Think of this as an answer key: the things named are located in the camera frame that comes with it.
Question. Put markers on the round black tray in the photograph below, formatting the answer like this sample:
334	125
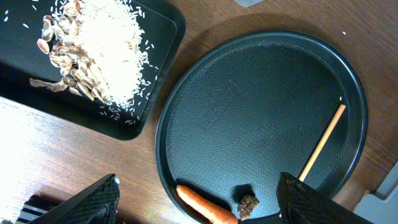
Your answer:
256	106

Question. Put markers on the clear plastic bin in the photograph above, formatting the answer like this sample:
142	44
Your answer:
248	3

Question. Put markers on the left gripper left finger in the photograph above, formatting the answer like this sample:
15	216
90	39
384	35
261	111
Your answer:
95	204

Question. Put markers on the brown walnut piece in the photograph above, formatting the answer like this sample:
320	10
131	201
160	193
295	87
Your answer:
246	206

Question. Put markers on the grey dishwasher rack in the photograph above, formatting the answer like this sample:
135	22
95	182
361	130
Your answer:
381	206

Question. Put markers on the rice and peanut shells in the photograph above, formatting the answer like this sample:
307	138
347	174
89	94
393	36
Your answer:
96	46

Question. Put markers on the wooden chopstick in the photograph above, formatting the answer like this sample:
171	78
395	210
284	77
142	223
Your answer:
322	142

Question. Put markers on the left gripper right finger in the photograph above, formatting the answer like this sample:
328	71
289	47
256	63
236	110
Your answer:
299	203

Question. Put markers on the black rectangular tray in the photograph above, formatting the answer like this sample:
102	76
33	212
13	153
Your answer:
21	60

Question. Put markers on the orange carrot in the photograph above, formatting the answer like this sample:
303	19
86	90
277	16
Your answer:
214	213

